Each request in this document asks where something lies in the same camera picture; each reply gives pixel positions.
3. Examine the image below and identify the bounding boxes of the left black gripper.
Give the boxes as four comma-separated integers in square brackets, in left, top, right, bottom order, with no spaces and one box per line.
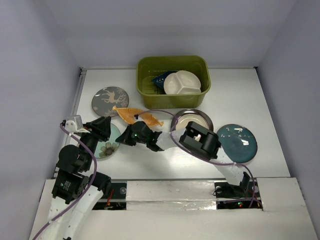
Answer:
[79,114,111,169]

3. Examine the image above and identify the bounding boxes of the light green flower plate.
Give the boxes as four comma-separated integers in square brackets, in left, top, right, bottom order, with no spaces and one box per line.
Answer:
[94,123,121,159]

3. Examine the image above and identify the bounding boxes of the orange leaf shaped dish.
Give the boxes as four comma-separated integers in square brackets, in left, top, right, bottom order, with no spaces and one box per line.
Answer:
[112,106,164,127]

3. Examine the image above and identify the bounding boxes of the grey deer pattern plate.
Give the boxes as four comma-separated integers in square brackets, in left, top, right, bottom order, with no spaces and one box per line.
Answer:
[91,86,130,117]

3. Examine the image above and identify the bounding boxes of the brown rimmed cream plate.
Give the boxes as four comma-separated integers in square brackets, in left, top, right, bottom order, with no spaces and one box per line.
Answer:
[170,108,214,132]

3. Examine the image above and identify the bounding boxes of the dark blue shell dish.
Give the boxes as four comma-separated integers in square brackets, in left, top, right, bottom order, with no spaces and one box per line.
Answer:
[151,70,176,90]

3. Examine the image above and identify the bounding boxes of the white three-section divided plate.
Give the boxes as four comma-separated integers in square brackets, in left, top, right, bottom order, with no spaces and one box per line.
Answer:
[163,70,202,95]

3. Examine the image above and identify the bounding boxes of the teal round floral plate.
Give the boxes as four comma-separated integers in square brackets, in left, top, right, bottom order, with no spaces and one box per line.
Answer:
[216,124,258,164]

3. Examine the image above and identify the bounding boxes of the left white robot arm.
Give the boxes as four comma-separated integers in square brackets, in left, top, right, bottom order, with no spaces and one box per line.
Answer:
[34,115,112,240]

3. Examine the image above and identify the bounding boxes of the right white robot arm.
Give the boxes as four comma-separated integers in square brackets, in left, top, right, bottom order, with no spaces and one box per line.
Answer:
[115,121,251,196]

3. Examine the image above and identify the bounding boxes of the green plastic bin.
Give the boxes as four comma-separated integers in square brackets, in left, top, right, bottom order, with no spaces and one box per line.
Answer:
[136,55,211,110]

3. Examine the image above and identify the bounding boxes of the white foam strip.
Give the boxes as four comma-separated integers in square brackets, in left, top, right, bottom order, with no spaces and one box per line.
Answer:
[125,180,217,211]

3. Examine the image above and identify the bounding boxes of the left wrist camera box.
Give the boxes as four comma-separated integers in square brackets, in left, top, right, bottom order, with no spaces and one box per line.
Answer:
[64,115,87,133]

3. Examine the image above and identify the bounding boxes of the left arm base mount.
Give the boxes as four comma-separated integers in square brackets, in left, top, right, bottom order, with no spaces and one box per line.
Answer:
[93,182,127,211]

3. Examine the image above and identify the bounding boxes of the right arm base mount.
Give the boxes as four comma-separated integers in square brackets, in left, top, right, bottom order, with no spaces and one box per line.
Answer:
[212,173,263,210]

